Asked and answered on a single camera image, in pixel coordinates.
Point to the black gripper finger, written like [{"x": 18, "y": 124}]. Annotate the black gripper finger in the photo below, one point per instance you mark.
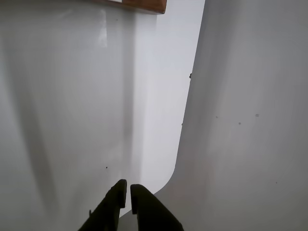
[
  {"x": 151, "y": 211},
  {"x": 106, "y": 211}
]

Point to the wooden chessboard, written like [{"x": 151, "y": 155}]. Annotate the wooden chessboard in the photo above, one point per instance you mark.
[{"x": 154, "y": 6}]

